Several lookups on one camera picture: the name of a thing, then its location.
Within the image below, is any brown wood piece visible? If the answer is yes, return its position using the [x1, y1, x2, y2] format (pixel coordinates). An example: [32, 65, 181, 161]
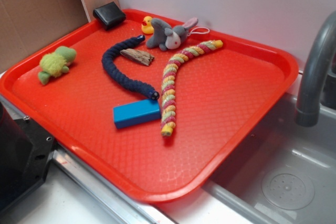
[120, 48, 155, 66]

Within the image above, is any grey toy faucet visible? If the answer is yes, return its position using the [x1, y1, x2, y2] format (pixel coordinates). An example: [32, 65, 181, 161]
[295, 12, 335, 127]

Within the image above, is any yellow rubber duck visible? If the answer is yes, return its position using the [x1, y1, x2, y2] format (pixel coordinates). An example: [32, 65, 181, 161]
[141, 16, 154, 35]

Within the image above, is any green plush turtle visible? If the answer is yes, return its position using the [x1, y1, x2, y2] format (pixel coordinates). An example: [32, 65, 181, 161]
[38, 46, 77, 85]

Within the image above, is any grey toy sink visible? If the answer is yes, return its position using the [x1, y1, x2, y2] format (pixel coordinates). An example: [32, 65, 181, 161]
[158, 81, 335, 223]

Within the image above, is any brown cardboard panel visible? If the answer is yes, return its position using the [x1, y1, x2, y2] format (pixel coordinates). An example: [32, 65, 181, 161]
[1, 0, 88, 72]

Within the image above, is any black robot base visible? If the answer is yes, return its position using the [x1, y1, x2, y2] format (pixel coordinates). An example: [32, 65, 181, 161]
[1, 104, 55, 215]

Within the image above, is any red plastic tray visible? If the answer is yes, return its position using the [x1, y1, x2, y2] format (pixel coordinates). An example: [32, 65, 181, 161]
[1, 9, 298, 203]

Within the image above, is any black square block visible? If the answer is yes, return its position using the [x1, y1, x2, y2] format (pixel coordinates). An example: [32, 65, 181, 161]
[93, 2, 126, 30]

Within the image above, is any grey plush elephant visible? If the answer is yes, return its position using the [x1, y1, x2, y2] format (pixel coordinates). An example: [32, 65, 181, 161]
[146, 18, 210, 51]

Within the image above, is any multicolour twisted rope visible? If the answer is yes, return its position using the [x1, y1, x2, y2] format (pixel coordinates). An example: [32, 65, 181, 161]
[160, 39, 224, 138]

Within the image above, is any dark blue twisted rope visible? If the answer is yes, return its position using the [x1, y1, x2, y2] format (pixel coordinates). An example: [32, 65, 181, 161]
[101, 34, 160, 101]

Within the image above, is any blue rectangular block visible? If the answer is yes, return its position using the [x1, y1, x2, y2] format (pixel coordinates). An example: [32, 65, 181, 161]
[113, 99, 161, 129]

